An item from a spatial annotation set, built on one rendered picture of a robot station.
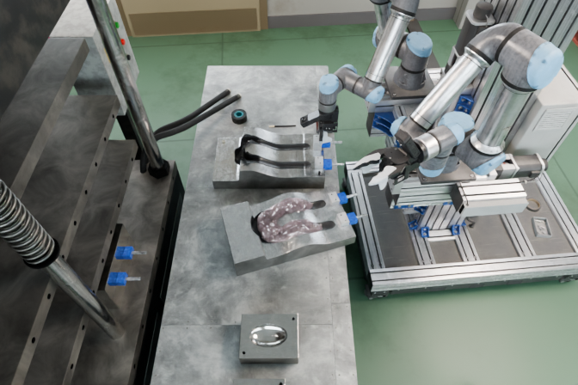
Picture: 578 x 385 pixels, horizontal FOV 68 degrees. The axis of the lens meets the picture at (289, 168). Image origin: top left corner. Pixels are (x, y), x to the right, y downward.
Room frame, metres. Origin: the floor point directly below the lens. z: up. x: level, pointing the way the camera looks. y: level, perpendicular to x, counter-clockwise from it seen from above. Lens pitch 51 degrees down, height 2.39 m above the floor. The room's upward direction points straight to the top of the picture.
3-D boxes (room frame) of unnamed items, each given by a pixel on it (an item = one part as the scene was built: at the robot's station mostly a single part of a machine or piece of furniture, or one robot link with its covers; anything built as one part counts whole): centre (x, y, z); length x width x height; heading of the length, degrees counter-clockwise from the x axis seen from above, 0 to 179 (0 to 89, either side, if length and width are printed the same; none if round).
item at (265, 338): (0.48, 0.07, 0.83); 0.20 x 0.15 x 0.07; 90
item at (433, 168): (0.90, -0.45, 1.33); 0.11 x 0.08 x 0.11; 31
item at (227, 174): (1.28, 0.09, 0.87); 0.50 x 0.26 x 0.14; 90
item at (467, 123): (1.13, -0.63, 1.20); 0.13 x 0.12 x 0.14; 31
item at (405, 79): (1.63, -0.58, 1.09); 0.15 x 0.15 x 0.10
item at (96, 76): (1.50, 0.79, 0.73); 0.30 x 0.22 x 1.47; 0
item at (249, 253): (0.93, 0.00, 0.85); 0.50 x 0.26 x 0.11; 107
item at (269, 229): (0.93, 0.00, 0.90); 0.26 x 0.18 x 0.08; 107
